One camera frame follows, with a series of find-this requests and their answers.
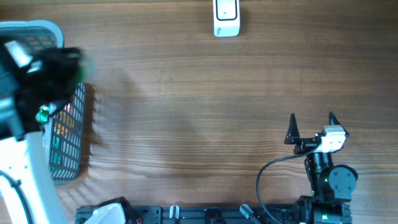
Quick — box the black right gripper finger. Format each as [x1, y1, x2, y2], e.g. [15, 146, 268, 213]
[328, 111, 349, 137]
[286, 113, 300, 139]

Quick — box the green lid jar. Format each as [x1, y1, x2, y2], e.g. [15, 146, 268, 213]
[76, 54, 96, 83]

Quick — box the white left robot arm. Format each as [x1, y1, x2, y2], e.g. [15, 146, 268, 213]
[1, 38, 87, 223]

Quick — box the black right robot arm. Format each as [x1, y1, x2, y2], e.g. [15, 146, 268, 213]
[284, 112, 358, 223]

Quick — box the white barcode scanner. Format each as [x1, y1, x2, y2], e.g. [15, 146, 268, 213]
[213, 0, 241, 38]

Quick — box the grey plastic basket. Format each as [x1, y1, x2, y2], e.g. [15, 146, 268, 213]
[1, 20, 86, 185]

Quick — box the black right camera cable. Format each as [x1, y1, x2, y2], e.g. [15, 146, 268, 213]
[256, 146, 321, 224]

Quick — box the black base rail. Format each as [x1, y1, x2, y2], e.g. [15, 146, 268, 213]
[75, 203, 353, 224]

